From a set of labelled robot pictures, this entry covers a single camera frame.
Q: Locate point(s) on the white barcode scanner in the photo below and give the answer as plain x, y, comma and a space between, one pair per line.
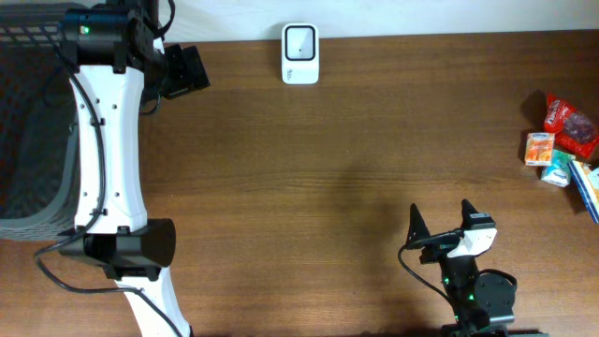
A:
300, 54

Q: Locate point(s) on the orange tissue pack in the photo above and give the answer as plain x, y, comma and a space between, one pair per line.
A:
538, 149

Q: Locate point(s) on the red Hacks candy bag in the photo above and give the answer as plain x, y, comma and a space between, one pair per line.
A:
573, 130

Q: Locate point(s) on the dark grey plastic basket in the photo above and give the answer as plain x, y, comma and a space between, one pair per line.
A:
40, 175

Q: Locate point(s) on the green tissue pack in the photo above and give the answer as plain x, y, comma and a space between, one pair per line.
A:
558, 172

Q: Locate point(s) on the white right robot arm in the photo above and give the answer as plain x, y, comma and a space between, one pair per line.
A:
482, 301

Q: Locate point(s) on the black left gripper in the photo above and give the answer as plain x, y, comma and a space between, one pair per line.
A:
190, 73

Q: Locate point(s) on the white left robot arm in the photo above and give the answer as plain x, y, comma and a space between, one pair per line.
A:
116, 62

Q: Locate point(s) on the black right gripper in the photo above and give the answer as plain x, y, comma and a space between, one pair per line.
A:
418, 229

